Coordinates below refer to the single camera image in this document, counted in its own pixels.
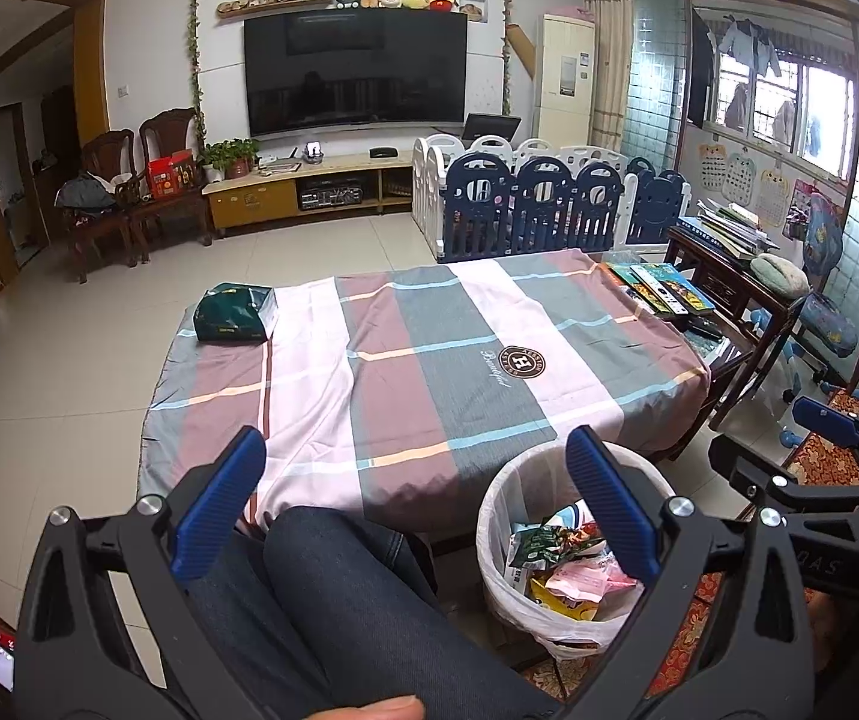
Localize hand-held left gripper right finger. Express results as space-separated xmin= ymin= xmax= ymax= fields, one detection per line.
xmin=556 ymin=426 xmax=816 ymax=720

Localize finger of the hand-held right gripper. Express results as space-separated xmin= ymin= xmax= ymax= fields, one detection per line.
xmin=793 ymin=395 xmax=859 ymax=481
xmin=709 ymin=435 xmax=801 ymax=507

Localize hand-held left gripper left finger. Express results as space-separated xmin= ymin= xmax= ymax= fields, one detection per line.
xmin=15 ymin=426 xmax=280 ymax=720

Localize pink plastic bag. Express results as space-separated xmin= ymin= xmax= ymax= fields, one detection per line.
xmin=541 ymin=551 xmax=636 ymax=605

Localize green snack packet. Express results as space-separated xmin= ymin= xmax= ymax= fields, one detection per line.
xmin=508 ymin=514 xmax=603 ymax=571

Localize gold snack bag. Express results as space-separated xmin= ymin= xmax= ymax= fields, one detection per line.
xmin=530 ymin=577 xmax=603 ymax=620

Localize white bag-lined trash bin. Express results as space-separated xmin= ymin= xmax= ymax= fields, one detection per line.
xmin=476 ymin=444 xmax=674 ymax=661

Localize person's left hand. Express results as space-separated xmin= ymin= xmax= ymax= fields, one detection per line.
xmin=324 ymin=696 xmax=426 ymax=720

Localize red gold cushioned chair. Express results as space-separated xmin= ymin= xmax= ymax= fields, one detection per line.
xmin=647 ymin=341 xmax=859 ymax=698

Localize blue children's chair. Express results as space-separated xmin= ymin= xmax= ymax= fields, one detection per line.
xmin=778 ymin=191 xmax=859 ymax=398

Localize grey green cushion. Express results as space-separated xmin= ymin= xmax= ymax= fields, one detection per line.
xmin=748 ymin=253 xmax=812 ymax=299

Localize person's legs in jeans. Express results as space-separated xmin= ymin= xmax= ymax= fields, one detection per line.
xmin=166 ymin=506 xmax=558 ymax=720

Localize dark wooden side table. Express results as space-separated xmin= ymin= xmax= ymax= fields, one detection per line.
xmin=665 ymin=225 xmax=813 ymax=432

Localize pile of colourful picture books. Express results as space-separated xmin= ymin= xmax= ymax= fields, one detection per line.
xmin=600 ymin=261 xmax=717 ymax=317

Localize dark green tissue box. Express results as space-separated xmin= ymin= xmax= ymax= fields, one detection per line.
xmin=193 ymin=283 xmax=278 ymax=346

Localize long white remote control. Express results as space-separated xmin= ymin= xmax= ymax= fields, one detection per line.
xmin=635 ymin=268 xmax=693 ymax=314

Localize stack of books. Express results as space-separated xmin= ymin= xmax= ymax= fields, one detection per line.
xmin=677 ymin=199 xmax=783 ymax=260

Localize plaid tablecloth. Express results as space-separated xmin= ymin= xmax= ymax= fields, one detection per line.
xmin=136 ymin=249 xmax=711 ymax=533

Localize wooden TV cabinet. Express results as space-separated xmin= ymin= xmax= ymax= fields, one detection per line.
xmin=202 ymin=150 xmax=419 ymax=237

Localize window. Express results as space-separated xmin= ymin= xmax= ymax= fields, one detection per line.
xmin=707 ymin=45 xmax=859 ymax=181

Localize black audio amplifier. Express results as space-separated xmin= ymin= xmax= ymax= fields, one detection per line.
xmin=298 ymin=180 xmax=366 ymax=211

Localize blue white playpen fence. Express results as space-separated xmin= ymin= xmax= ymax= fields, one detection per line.
xmin=409 ymin=133 xmax=693 ymax=254

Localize red gift box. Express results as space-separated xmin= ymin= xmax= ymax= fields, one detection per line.
xmin=146 ymin=150 xmax=197 ymax=200

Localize black bag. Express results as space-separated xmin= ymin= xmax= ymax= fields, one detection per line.
xmin=54 ymin=172 xmax=116 ymax=211

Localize potted green plant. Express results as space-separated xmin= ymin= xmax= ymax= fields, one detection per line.
xmin=199 ymin=137 xmax=261 ymax=182

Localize dark wooden armchair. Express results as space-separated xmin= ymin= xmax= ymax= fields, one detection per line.
xmin=125 ymin=106 xmax=214 ymax=265
xmin=58 ymin=127 xmax=141 ymax=284

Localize dark hanging garment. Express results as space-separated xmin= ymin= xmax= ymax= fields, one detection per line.
xmin=688 ymin=7 xmax=716 ymax=128

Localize hanging light clothes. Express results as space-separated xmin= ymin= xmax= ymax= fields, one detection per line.
xmin=714 ymin=15 xmax=786 ymax=80

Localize black monitor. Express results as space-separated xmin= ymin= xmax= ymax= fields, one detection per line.
xmin=461 ymin=112 xmax=522 ymax=143

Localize cream standing air conditioner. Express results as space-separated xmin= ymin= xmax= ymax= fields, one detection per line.
xmin=532 ymin=13 xmax=597 ymax=147

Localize beige curtain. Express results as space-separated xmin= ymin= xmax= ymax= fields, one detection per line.
xmin=579 ymin=0 xmax=636 ymax=155

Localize flat screen television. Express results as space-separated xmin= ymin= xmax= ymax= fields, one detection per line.
xmin=243 ymin=9 xmax=469 ymax=140

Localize ivy garland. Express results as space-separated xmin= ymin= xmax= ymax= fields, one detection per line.
xmin=500 ymin=0 xmax=514 ymax=110
xmin=185 ymin=0 xmax=206 ymax=151

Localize wall poster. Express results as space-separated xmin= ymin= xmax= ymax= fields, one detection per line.
xmin=698 ymin=142 xmax=726 ymax=196
xmin=725 ymin=151 xmax=755 ymax=203
xmin=755 ymin=169 xmax=791 ymax=230

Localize wooden wall shelf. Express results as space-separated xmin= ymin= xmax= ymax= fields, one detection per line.
xmin=217 ymin=0 xmax=336 ymax=20

